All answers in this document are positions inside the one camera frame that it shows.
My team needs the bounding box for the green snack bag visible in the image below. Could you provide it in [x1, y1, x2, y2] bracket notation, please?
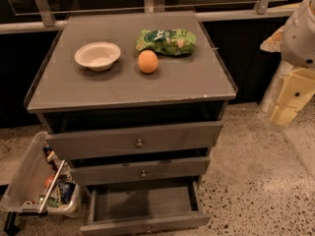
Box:
[136, 29, 196, 56]

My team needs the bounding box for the grey top drawer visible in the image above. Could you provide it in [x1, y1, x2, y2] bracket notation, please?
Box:
[46, 121, 222, 159]

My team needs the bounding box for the orange fruit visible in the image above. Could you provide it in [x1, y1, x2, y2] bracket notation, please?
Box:
[138, 50, 158, 74]

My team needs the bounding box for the metal railing with glass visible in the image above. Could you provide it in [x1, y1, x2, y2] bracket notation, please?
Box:
[0, 0, 315, 35]

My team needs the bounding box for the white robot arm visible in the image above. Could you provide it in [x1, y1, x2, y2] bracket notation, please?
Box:
[270, 0, 315, 126]

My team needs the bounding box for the white paper bowl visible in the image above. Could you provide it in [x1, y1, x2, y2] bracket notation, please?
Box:
[75, 42, 121, 72]

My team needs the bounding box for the clear plastic storage bin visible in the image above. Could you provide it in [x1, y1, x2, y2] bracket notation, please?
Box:
[0, 132, 82, 218]

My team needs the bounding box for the grey bottom drawer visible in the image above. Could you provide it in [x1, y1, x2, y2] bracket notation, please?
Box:
[81, 177, 210, 236]

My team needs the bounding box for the grey drawer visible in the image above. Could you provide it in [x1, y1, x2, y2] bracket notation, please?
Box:
[46, 121, 222, 159]
[71, 156, 210, 186]
[81, 177, 210, 236]

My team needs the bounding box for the grey middle drawer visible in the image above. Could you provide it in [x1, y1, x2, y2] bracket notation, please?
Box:
[71, 156, 210, 186]

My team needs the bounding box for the grey wooden drawer cabinet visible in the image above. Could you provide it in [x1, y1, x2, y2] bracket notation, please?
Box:
[23, 11, 238, 195]

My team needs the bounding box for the small red ball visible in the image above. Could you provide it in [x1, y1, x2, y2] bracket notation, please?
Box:
[44, 176, 54, 188]

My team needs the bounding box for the white diagonal pillar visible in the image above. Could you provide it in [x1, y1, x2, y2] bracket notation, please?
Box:
[259, 61, 292, 115]

